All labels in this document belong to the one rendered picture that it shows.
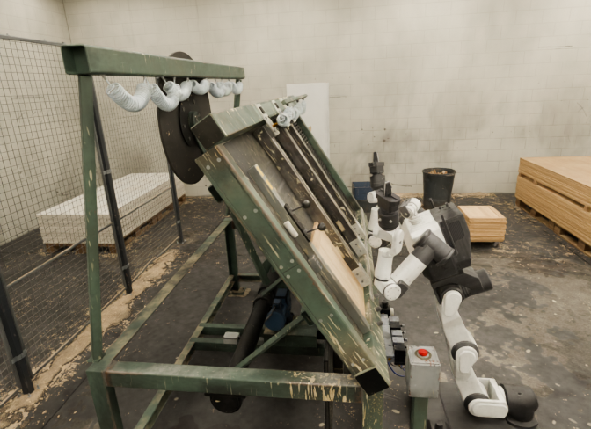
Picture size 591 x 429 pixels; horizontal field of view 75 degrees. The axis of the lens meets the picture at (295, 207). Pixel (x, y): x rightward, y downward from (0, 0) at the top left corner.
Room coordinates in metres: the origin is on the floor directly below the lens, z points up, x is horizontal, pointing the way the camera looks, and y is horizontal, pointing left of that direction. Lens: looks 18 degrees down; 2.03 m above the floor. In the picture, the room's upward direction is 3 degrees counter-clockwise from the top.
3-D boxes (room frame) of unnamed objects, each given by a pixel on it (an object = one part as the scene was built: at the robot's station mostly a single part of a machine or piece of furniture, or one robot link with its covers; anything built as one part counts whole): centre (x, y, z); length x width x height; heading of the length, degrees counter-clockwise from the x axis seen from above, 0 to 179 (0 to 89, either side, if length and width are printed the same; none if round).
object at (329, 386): (2.51, 0.19, 0.41); 2.20 x 1.38 x 0.83; 172
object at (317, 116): (6.04, -0.27, 1.03); 0.61 x 0.58 x 2.05; 173
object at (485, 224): (4.67, -2.31, 0.20); 0.61 x 0.53 x 0.40; 173
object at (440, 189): (5.97, -2.29, 0.33); 0.52 x 0.51 x 0.65; 173
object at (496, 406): (1.78, -1.03, 0.28); 0.21 x 0.20 x 0.13; 82
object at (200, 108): (2.47, 0.62, 1.85); 0.80 x 0.06 x 0.80; 172
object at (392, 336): (1.80, -0.50, 0.69); 0.50 x 0.14 x 0.24; 172
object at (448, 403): (1.78, -0.99, 0.19); 0.64 x 0.52 x 0.33; 82
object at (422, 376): (1.36, -0.51, 0.84); 0.12 x 0.12 x 0.18; 82
